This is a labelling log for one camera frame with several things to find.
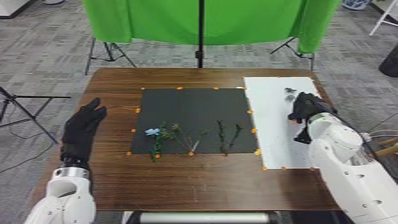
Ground black tripod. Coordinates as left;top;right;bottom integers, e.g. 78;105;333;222
0;86;72;144

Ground pale grey bar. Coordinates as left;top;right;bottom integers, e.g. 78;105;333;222
138;212;271;224

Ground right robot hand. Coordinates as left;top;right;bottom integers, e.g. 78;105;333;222
285;91;337;124

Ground blue and white vase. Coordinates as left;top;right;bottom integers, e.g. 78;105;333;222
341;0;373;12

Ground black stand pole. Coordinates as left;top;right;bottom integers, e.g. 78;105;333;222
195;0;206;69

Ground black backdrop stand legs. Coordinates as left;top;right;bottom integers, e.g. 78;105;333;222
268;36;316;72
83;37;138;76

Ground white sheet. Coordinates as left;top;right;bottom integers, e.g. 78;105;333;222
243;76;325;171

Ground dark mat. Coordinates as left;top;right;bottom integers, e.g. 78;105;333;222
127;87;261;156

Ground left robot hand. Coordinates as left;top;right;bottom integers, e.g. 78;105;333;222
58;97;110;168

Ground green sprig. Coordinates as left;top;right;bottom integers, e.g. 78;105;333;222
227;123;245;151
214;119;229;157
158;122;195;152
190;129;209;152

